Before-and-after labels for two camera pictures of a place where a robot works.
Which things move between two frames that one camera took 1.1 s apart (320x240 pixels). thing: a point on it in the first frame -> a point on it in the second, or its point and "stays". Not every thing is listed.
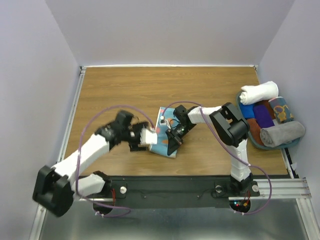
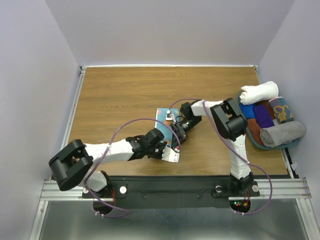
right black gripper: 173,143 stays
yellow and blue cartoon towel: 281,110 stays
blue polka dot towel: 165,116 stays
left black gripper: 134,146 -> 162,145
